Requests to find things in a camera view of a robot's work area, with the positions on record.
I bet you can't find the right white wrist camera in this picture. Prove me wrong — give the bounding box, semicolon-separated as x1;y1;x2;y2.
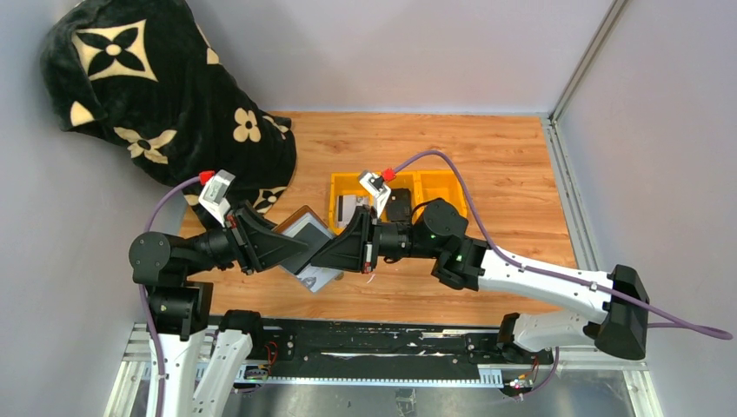
358;170;391;217

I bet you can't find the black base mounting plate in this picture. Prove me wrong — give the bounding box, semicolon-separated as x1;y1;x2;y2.
247;318;553;381

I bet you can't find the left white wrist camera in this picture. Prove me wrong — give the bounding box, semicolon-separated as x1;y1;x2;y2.
198;169;236;227

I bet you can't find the black cards stack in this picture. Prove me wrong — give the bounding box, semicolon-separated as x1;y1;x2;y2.
384;188;413;222

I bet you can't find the silver cards stack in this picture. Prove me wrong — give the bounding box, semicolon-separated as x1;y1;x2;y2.
335;195;371;228

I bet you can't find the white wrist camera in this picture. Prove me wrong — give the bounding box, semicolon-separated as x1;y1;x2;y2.
198;169;236;227
358;170;391;217

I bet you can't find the black floral plush blanket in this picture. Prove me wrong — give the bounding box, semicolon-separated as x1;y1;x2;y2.
40;1;297;215

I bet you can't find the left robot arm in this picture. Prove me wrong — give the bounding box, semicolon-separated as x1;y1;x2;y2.
129;203;309;416

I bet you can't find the yellow bin with black cards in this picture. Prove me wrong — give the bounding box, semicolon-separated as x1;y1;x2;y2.
382;171;423;222

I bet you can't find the brown leather card holder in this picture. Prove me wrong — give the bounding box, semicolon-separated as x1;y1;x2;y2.
274;205;343;294

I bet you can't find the yellow bin with silver cards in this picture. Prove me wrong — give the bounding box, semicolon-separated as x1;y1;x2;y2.
328;172;371;235

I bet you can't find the yellow bin with gold cards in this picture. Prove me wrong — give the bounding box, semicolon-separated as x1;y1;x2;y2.
415;170;468;217

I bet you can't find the corner aluminium post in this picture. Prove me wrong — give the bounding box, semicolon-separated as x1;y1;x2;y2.
541;0;629;263

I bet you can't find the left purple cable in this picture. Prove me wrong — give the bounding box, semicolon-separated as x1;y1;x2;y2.
137;169;216;417

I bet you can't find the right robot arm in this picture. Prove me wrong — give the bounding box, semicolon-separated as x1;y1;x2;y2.
310;199;649;361

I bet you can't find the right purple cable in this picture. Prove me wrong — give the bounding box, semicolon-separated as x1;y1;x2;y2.
381;150;734;398

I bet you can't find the purple cable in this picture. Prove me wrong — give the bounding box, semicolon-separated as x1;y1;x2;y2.
137;169;216;417
381;150;734;398

